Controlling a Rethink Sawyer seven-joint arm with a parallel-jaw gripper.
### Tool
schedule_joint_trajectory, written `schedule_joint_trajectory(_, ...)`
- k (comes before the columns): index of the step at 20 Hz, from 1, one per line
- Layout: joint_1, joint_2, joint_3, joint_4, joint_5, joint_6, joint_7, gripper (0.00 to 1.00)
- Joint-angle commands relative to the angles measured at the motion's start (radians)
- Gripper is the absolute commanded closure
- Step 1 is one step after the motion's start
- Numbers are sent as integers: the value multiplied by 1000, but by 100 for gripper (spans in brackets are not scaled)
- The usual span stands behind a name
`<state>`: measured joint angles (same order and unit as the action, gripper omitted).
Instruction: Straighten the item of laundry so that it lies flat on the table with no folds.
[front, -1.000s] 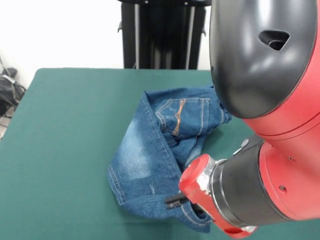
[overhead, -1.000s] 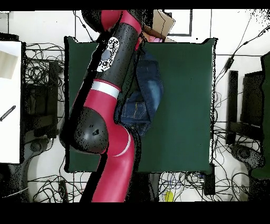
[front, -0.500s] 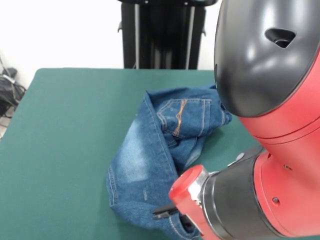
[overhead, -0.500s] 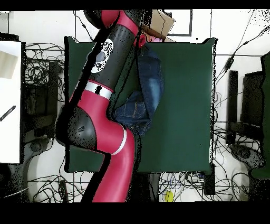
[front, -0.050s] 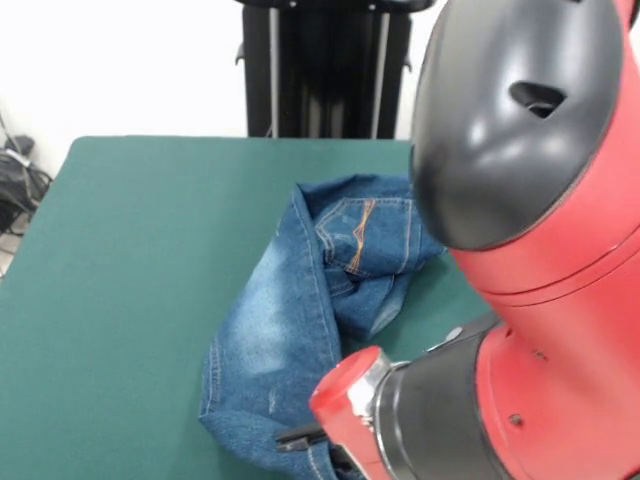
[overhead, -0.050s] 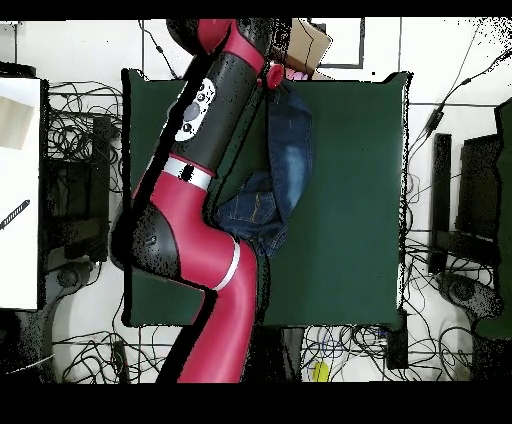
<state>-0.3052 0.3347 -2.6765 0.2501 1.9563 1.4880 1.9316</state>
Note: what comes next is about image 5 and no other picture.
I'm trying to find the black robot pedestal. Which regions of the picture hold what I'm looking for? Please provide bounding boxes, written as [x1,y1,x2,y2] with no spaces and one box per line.
[236,0,437,140]

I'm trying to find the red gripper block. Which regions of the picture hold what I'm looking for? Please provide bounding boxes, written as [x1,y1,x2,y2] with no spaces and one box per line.
[274,345,396,480]

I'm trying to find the blue denim jeans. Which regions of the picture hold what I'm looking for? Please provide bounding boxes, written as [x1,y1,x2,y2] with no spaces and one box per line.
[198,173,450,480]

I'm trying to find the dark green table cloth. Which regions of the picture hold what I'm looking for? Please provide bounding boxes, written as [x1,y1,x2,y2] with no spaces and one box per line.
[0,134,501,480]

